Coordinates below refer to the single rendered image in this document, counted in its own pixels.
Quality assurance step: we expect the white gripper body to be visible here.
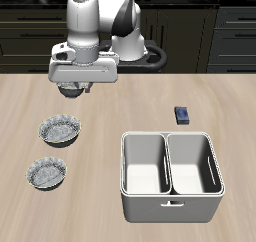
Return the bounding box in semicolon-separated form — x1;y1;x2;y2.
47;51;120;84

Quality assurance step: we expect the large grey fluted bowl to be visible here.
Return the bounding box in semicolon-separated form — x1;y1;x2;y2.
37;114;82;149

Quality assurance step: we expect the medium grey fluted bowl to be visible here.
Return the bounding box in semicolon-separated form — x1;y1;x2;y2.
25;156;68;192

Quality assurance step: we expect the dark brown kitchen cupboard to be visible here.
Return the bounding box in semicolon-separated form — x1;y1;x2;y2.
0;4;222;75

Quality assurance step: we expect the small blue box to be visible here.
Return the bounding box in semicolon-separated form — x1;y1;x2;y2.
173;105;191;126

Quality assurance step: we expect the white two-bin basket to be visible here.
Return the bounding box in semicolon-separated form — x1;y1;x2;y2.
119;130;226;225

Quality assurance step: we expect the dark grey kitchen cupboard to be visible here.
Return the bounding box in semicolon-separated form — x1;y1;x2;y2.
206;5;256;75

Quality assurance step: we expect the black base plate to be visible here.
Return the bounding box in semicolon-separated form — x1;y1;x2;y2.
99;40;168;71

